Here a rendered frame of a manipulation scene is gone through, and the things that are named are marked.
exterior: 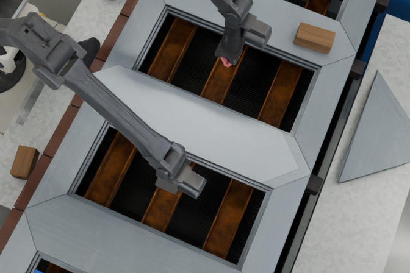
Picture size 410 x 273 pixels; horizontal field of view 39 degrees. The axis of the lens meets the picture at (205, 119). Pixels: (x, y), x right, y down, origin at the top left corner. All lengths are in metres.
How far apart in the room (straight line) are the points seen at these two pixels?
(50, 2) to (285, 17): 1.43
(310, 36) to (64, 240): 0.99
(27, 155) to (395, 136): 1.20
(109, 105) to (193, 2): 0.76
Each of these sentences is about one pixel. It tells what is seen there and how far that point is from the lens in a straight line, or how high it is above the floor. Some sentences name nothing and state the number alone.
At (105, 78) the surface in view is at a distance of 1.90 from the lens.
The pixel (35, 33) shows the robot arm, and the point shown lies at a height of 1.45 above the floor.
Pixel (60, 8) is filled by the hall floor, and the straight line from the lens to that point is 3.04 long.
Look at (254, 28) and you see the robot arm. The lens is 1.58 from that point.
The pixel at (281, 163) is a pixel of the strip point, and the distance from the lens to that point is 1.82.
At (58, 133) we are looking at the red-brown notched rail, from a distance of 1.88.
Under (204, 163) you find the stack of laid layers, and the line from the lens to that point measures 1.81.
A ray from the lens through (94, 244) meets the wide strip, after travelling 1.76.
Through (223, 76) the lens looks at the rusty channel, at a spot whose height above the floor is 0.68.
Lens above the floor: 2.58
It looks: 70 degrees down
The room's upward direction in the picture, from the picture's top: 6 degrees clockwise
